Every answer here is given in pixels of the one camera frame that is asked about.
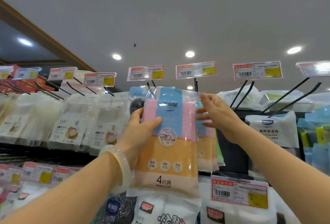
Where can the person's right fingers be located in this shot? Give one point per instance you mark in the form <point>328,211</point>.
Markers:
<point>209,102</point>

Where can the white packet with bowl picture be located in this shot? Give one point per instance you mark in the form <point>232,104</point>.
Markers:
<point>68,128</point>
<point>107,131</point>

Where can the person's left thumb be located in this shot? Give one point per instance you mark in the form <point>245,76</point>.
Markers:
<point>151,126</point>

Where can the clear bag of white goods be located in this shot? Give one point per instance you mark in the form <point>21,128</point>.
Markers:
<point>226,97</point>
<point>301,102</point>

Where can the pink blue orange cloth packet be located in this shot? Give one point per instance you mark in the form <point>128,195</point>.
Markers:
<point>170,159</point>

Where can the black metal display hooks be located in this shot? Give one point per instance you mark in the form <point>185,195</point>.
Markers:
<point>286,95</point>

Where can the row of hanging price tags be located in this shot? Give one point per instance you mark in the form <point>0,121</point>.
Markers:
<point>257,70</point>

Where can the white packet with red label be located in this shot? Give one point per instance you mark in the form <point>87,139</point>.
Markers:
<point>165,211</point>
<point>232,214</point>

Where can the pale jade bangle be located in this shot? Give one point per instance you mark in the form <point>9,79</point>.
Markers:
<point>124,162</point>

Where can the person's left hand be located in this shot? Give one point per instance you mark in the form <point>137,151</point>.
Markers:
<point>134,138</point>

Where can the red yellow shelf price label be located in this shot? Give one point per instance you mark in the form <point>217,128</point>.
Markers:
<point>37,173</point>
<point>10,174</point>
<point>239,193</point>
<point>63,176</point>

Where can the row of white cloth packets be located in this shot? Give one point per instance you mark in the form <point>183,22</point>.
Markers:
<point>23,120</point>

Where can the steel scourer packet round label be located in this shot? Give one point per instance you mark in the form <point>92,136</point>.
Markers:
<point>116,209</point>

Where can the brown wooden ceiling trim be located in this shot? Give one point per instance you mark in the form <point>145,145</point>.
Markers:
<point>46,42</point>

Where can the person's right forearm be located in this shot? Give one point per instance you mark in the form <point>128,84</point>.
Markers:
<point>288,180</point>

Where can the person's left forearm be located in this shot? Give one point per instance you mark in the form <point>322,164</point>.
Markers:
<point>67,195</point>

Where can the steel scourer packet blue header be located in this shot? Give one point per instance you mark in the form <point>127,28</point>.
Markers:
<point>136,104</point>

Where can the blue yellow sponge packets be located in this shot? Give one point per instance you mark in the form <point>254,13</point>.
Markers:
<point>315,138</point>

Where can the pile of small white packets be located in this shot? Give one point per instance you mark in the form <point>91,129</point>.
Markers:
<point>23,195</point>

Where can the hanging stack of cloth packets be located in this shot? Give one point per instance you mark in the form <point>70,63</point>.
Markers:
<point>206,150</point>

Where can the white cleaning block packet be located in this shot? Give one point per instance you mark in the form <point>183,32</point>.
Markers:
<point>275,131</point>

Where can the person's right hand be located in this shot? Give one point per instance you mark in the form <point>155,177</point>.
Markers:
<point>224,120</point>

